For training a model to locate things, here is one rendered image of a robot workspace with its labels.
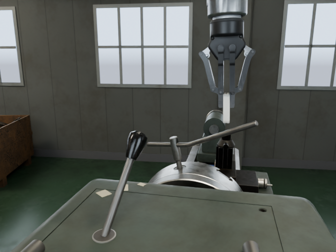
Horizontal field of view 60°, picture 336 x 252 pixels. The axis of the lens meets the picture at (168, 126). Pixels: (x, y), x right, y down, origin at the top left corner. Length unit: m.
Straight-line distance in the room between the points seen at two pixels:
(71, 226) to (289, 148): 4.01
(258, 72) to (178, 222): 3.68
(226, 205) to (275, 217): 0.09
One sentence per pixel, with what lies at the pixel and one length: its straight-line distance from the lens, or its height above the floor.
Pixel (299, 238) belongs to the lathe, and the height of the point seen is 1.26.
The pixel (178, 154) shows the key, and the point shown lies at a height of 1.27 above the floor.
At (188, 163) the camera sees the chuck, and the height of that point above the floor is 1.24.
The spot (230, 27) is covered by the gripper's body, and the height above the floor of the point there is 1.58.
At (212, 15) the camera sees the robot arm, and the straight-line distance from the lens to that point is 0.68.
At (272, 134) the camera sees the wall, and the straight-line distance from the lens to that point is 4.27.
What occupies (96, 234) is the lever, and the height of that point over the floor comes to 1.26.
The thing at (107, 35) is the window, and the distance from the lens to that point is 4.24.
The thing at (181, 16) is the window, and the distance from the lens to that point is 4.06.
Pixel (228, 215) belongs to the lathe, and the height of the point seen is 1.26.
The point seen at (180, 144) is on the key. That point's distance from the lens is 0.75.
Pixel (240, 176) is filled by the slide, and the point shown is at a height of 0.97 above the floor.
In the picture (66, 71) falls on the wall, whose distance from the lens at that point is 4.51.
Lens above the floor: 1.52
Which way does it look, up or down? 13 degrees down
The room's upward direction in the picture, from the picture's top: straight up
